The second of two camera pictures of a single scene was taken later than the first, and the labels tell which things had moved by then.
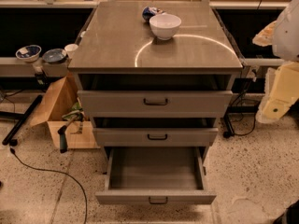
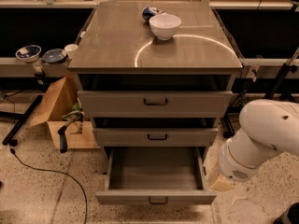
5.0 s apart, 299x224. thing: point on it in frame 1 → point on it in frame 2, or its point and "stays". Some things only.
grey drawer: x=155 y=104 stays
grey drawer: x=155 y=175 stays
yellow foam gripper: x=287 y=36 → x=235 y=166
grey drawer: x=156 y=136 stays
